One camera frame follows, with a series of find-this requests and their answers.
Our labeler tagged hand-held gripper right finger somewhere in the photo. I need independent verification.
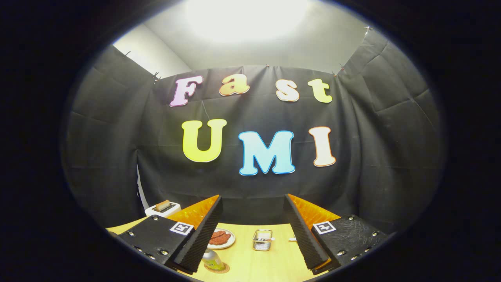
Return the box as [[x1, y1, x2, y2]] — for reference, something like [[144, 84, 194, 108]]
[[283, 193, 388, 275]]

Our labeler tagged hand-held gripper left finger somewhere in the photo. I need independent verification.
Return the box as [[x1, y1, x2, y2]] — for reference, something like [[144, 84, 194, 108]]
[[116, 195, 223, 275]]

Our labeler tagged silver bottle with green label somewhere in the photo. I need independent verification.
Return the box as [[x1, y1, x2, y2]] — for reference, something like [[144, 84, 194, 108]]
[[202, 248, 226, 271]]

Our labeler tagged round cork coaster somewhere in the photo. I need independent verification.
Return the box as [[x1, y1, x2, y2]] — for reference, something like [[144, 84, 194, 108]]
[[204, 262, 231, 274]]

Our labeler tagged white plate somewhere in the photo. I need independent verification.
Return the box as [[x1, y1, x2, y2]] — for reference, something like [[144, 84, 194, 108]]
[[207, 228, 236, 250]]

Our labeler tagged cream toaster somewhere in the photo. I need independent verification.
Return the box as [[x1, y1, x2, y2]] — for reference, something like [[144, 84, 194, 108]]
[[144, 201, 182, 218]]

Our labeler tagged wooden table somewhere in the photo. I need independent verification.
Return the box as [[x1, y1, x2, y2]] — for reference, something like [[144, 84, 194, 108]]
[[106, 215, 333, 282]]

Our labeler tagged black backdrop cloth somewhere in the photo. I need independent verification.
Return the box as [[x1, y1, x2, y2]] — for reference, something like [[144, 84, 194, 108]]
[[63, 27, 445, 235]]

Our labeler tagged small wire basket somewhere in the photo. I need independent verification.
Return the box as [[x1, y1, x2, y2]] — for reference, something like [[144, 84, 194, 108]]
[[252, 229, 273, 251]]

